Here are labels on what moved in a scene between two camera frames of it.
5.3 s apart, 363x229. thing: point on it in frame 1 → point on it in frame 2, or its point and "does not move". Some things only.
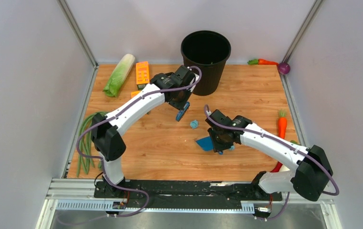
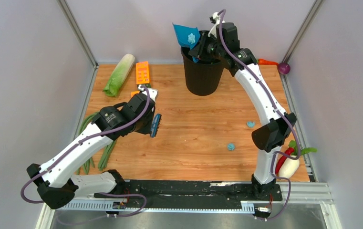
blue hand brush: (181, 113) → (155, 125)
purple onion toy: (284, 68) does not move
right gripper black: (217, 147) → (200, 49)
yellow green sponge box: (134, 93) does not move
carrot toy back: (261, 61) does not move
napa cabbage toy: (119, 73) does not move
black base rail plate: (183, 194) does not move
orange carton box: (142, 72) does not move
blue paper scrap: (194, 124) → (191, 37)
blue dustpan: (206, 143) → (188, 36)
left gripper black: (180, 106) → (147, 130)
